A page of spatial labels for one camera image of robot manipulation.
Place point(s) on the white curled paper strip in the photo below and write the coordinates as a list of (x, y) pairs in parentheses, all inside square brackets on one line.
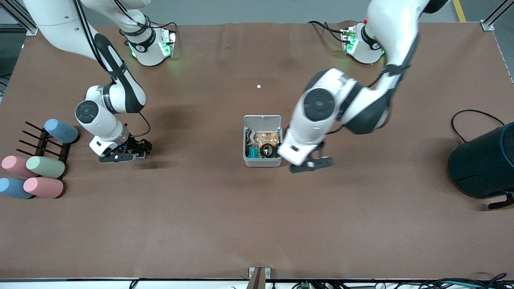
[(249, 136)]

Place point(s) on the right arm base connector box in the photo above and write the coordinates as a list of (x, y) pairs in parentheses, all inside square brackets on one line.
[(168, 42)]

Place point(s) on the pastel green cup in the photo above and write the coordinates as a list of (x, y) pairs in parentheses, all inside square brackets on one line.
[(45, 167)]

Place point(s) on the aluminium frame post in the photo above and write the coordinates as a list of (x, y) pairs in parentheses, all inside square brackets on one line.
[(492, 20), (20, 20)]

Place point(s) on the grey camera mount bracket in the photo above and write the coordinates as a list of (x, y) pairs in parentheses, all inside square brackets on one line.
[(259, 277)]

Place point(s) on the dark teal cylindrical device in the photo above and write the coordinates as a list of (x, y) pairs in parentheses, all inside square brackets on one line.
[(484, 164)]

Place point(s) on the gold crumpled wrapper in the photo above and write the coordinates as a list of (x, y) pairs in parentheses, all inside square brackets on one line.
[(268, 138)]

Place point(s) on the brown table cover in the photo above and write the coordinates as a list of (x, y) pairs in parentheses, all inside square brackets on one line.
[(257, 224)]

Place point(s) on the white square lidded bin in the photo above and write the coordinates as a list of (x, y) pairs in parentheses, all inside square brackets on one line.
[(263, 160)]

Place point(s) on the pastel pink cup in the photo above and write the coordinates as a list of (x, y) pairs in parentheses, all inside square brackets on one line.
[(14, 165), (43, 187)]

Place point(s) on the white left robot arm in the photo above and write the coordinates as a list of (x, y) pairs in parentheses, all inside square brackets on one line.
[(321, 108)]

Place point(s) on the black tape roll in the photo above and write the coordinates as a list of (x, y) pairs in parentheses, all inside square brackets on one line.
[(267, 150)]

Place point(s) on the black pronged cup rack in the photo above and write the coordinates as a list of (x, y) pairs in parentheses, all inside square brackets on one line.
[(42, 146)]

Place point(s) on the teal plastic trash piece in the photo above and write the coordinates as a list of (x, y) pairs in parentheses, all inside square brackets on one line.
[(253, 152)]

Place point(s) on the pastel blue cup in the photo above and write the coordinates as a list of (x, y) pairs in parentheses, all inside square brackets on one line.
[(14, 188), (61, 131)]

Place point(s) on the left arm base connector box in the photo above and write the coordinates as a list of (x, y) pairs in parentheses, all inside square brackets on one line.
[(348, 40)]

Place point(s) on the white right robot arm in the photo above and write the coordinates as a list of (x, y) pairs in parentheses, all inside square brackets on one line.
[(96, 112)]

